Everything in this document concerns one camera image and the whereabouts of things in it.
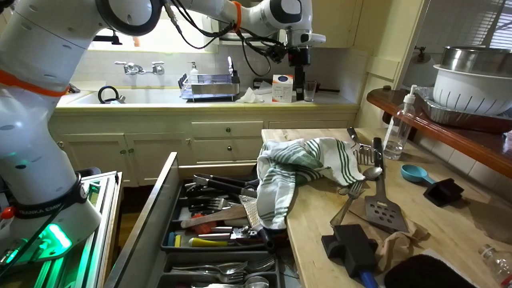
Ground white green striped towel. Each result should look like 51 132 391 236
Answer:
256 137 366 231

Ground paper towel roll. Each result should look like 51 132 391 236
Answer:
402 46 437 89

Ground drinking glass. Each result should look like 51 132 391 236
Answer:
303 80 318 102

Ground white carton box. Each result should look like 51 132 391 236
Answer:
272 74 294 104

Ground crumpled white paper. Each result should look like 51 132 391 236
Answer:
236 87 265 104

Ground metal dish rack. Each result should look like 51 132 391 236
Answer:
178 73 242 102

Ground clear spray bottle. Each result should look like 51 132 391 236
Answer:
383 84 418 161

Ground metal spoon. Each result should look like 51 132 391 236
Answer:
338 166 384 196

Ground window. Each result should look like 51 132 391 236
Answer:
88 12 219 54

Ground black tongs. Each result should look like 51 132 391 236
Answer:
193 173 260 199

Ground sink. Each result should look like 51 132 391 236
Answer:
60 88 181 107

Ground metal fork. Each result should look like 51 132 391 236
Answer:
330 180 366 229

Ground cream kitchen cabinet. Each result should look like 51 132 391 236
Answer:
48 105 359 188

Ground blue measuring scoop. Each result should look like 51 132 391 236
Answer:
400 164 437 186

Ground window blinds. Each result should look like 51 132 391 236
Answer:
416 0 512 53

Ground foil baking tray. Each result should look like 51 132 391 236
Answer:
414 86 512 135

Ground white colander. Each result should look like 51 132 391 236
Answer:
433 64 512 117

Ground black slotted spatula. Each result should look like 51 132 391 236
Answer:
364 137 410 234

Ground metal mixing bowl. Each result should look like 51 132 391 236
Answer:
440 46 512 79

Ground wooden spatula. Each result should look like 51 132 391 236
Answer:
180 204 248 229

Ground wooden shelf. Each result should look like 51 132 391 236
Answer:
366 88 512 179

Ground metal can opener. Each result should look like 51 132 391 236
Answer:
198 226 259 241

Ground small black block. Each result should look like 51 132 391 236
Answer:
423 178 465 208

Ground black utensil tray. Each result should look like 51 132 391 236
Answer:
160 176 288 253

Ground heap of forks and spoons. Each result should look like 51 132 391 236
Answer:
170 256 277 288

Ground grey cutlery tray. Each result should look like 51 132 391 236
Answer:
155 250 283 288

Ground open kitchen drawer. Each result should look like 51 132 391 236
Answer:
104 152 289 288

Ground black cloth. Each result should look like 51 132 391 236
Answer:
384 254 479 288

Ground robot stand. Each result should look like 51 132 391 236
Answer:
0 171 123 288

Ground clear plastic bottle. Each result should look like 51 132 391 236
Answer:
478 244 512 287

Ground cream wall cabinet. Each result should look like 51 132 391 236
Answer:
311 0 363 49

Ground metal masher black handle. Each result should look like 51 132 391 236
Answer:
346 127 381 166

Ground metal grater black handle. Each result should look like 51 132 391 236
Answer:
239 194 276 251

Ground wall tap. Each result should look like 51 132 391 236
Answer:
114 60 166 76

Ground black block with blue handle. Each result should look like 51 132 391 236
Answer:
321 224 381 288

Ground yellow handled utensil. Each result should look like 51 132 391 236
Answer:
188 237 229 248

